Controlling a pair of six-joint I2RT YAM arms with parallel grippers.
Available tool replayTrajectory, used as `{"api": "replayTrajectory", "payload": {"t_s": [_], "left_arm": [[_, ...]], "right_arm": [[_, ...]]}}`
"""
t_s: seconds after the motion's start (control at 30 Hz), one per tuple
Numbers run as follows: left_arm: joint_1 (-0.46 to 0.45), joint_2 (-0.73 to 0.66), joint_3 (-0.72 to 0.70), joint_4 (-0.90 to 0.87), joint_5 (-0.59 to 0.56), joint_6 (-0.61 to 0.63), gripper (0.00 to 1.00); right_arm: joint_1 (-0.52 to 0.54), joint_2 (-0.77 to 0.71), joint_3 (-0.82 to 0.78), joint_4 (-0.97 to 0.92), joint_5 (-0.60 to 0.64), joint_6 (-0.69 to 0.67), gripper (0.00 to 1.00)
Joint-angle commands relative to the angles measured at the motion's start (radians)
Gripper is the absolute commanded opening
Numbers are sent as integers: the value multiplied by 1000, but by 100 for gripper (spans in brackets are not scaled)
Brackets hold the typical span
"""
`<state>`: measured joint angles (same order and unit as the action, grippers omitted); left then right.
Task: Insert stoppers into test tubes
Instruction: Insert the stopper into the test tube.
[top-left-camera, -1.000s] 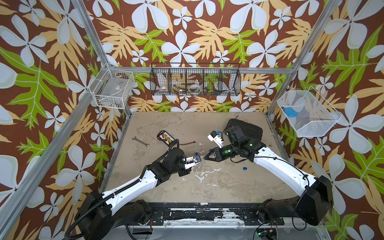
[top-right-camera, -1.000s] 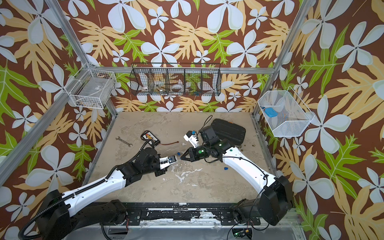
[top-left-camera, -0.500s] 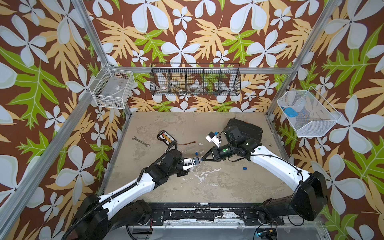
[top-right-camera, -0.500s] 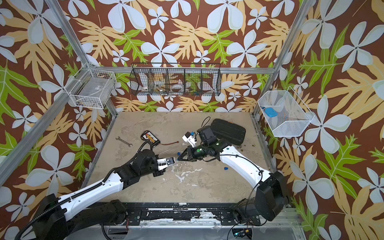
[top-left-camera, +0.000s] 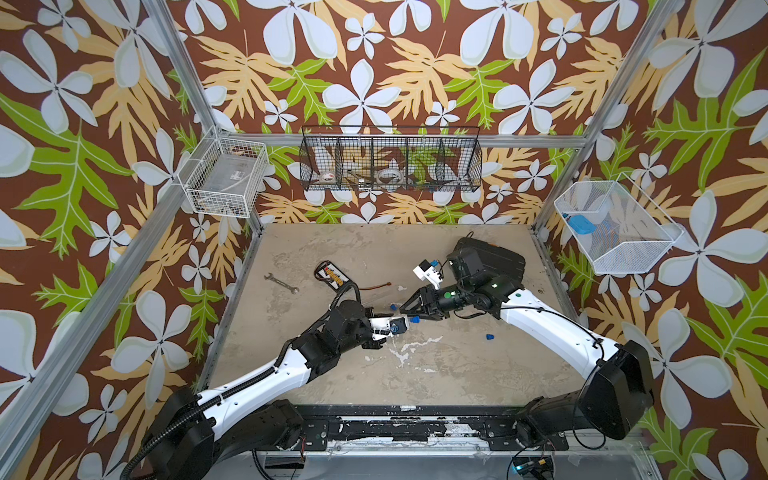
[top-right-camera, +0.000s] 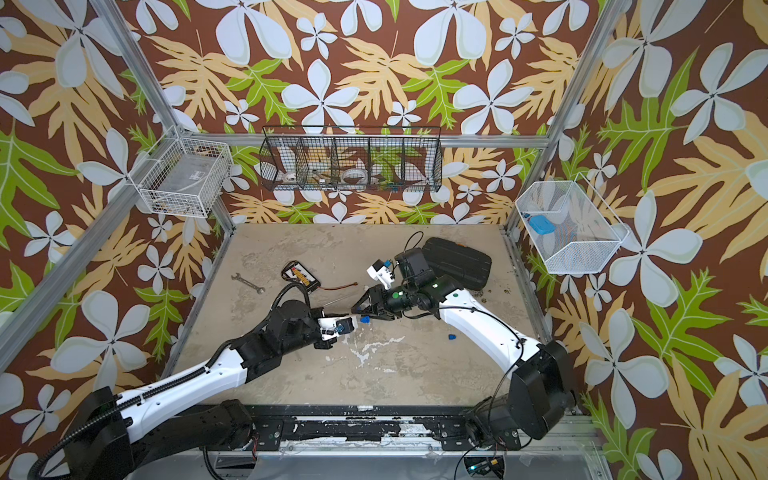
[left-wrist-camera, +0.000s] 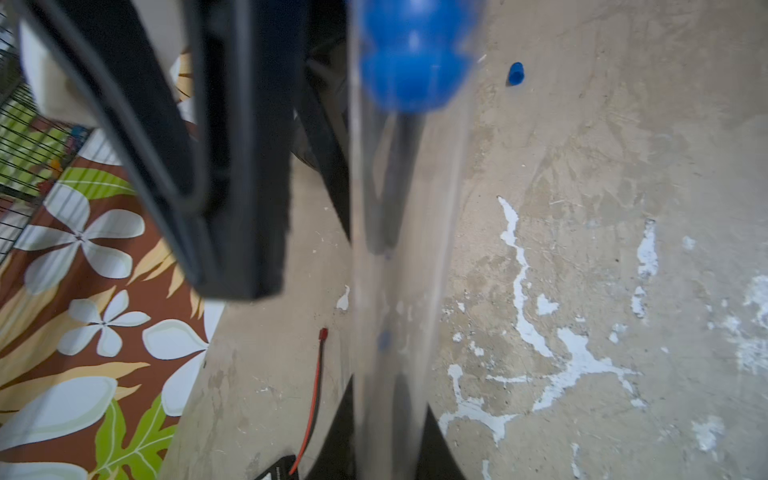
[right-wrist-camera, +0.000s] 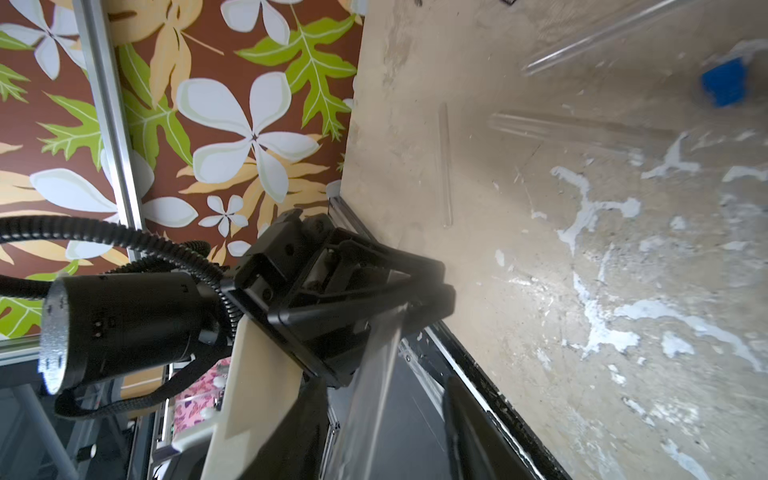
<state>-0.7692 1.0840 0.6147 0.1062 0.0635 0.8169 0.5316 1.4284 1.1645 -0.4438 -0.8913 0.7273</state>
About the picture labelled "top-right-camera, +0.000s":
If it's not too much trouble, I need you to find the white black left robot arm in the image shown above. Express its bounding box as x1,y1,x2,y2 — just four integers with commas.
27,300,357,479

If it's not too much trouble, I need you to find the silver open-end wrench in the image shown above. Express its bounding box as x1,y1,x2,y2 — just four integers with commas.
231,273,266,294

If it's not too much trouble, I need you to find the white wire basket left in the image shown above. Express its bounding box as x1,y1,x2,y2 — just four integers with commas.
131,127,233,218

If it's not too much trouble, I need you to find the white mesh basket right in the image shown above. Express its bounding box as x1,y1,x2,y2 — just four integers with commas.
515,174,630,276

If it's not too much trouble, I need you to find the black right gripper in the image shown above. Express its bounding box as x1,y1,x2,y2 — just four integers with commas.
352,284,421,321

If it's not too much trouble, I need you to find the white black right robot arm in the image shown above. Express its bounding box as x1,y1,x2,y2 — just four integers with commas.
352,276,576,449

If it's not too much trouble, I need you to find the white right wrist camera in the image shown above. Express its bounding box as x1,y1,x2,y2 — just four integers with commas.
366,260,397,290

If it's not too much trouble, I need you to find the black battery charging board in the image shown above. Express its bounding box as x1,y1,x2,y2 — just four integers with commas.
281,260,321,293

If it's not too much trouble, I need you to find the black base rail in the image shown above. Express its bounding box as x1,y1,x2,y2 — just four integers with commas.
245,405,531,453

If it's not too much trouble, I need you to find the black wire basket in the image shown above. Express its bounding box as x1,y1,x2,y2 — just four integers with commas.
257,125,444,192

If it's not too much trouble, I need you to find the black plastic case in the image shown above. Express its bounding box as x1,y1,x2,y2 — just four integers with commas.
422,237,492,291

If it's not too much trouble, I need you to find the blue object in basket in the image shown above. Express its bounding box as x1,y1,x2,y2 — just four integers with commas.
528,215,556,235

